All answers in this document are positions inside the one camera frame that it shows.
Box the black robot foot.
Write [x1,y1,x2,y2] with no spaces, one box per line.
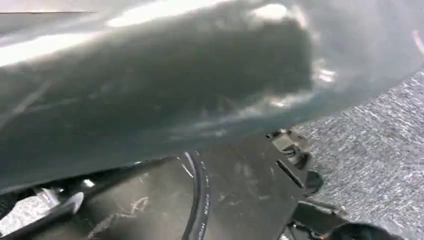
[288,198,407,240]

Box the black cable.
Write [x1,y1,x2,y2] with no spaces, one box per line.
[181,151,212,240]

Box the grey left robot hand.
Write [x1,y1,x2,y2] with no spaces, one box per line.
[0,187,86,240]

